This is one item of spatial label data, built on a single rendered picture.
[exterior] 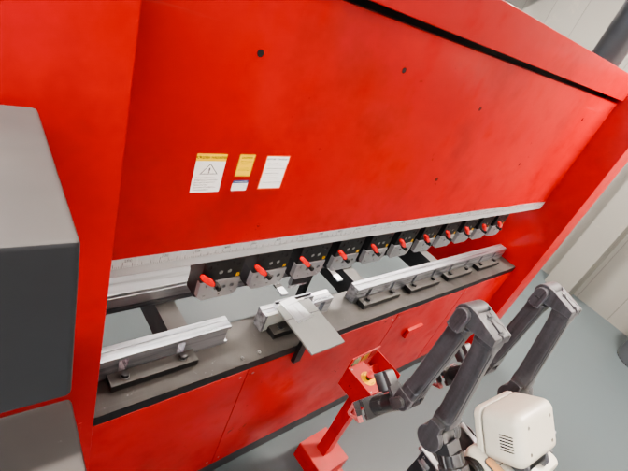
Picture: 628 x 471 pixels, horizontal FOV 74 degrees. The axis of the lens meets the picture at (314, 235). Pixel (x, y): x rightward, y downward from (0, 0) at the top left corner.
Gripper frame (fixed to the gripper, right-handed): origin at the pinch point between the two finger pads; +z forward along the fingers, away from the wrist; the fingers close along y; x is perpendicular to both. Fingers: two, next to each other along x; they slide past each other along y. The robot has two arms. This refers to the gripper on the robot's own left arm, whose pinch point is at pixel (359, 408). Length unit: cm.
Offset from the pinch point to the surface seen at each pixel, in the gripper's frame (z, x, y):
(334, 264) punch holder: 3, -56, -13
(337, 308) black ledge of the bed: 35, -43, -33
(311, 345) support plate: 13.1, -26.6, 3.0
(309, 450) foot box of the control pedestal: 89, 19, -28
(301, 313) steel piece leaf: 20.2, -41.1, -1.4
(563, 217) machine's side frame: -8, -67, -217
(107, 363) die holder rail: 23, -38, 73
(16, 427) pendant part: -58, -18, 98
